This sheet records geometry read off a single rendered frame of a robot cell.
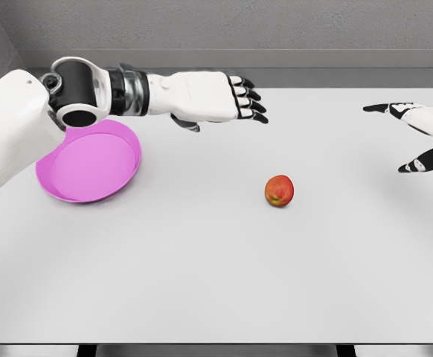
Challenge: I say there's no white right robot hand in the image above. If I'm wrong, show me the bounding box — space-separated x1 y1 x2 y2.
362 102 433 174

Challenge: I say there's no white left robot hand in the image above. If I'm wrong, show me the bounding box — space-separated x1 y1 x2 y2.
167 70 269 133

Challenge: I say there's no red apple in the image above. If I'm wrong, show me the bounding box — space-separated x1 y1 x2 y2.
264 174 295 208

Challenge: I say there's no pink round plate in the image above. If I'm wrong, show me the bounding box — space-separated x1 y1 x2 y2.
35 118 143 205

